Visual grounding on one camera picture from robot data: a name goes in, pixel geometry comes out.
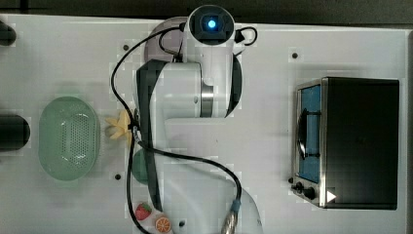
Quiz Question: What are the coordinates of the black toaster oven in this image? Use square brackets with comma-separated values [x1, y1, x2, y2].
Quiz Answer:
[288, 77, 399, 211]

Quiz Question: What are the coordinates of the black camera mount cylinder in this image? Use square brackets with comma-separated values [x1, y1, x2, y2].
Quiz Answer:
[0, 114, 30, 152]

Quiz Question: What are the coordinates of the grey round plate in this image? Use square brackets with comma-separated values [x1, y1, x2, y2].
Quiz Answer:
[144, 17, 187, 61]

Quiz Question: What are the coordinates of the orange slice toy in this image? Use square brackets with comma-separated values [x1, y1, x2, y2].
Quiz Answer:
[155, 216, 171, 234]

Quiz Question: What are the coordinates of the black cylinder at table edge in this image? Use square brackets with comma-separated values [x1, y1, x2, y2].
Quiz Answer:
[0, 21, 17, 46]

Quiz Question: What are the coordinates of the green perforated colander bowl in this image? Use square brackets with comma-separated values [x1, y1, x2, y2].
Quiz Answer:
[38, 97, 100, 181]

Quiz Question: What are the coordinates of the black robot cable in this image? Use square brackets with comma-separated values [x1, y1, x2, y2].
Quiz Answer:
[110, 25, 259, 234]

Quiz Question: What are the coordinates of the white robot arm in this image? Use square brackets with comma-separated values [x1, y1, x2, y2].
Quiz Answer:
[135, 5, 264, 234]

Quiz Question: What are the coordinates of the red toy strawberry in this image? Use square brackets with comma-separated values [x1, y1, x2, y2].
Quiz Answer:
[134, 202, 152, 221]

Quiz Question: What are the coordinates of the yellow plush banana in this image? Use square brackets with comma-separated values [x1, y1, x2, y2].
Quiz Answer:
[105, 110, 132, 145]

